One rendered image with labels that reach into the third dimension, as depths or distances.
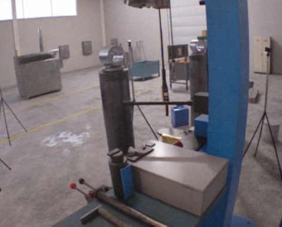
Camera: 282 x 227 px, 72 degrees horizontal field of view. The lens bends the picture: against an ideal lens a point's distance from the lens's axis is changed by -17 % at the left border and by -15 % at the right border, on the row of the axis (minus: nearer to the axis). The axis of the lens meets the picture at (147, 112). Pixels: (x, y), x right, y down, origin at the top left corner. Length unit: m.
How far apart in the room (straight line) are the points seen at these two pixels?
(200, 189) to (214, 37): 0.66
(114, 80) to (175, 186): 0.93
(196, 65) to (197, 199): 1.99
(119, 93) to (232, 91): 0.81
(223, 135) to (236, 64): 0.35
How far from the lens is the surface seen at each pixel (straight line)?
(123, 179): 0.89
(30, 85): 8.99
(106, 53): 1.56
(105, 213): 0.86
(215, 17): 1.06
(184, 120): 4.44
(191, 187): 0.80
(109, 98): 1.57
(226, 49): 1.03
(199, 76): 2.63
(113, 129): 1.64
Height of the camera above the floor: 1.67
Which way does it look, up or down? 18 degrees down
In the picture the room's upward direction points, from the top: 4 degrees counter-clockwise
